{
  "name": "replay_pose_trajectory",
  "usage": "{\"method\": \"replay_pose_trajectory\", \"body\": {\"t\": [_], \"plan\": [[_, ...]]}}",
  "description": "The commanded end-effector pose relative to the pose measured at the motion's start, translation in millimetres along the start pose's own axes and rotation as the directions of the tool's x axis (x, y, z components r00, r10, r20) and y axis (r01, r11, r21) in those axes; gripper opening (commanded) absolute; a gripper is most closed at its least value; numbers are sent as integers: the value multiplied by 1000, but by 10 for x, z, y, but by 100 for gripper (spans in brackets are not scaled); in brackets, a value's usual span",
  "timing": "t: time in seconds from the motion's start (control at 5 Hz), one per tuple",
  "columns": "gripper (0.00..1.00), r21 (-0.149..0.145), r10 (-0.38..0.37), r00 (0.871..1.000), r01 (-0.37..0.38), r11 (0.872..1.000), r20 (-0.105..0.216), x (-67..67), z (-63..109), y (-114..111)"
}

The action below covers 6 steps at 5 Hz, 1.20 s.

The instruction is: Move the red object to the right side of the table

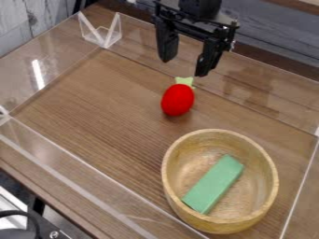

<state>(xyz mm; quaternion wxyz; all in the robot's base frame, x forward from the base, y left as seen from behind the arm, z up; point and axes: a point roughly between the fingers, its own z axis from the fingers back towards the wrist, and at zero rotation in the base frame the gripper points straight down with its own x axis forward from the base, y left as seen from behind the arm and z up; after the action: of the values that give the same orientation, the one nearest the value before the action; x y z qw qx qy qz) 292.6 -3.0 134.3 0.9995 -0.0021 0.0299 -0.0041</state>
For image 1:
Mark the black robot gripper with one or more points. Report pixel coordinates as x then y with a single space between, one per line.
200 19

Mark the red plush radish toy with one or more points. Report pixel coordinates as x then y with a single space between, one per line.
178 98

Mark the oval wooden bowl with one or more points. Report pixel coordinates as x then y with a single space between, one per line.
249 199

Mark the green rectangular block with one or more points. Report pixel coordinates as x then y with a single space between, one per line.
214 184

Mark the clear acrylic corner bracket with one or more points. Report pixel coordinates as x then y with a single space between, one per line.
102 36

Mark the clear acrylic enclosure walls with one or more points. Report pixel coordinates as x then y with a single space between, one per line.
85 135

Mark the black metal table frame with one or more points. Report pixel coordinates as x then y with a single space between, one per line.
49 230

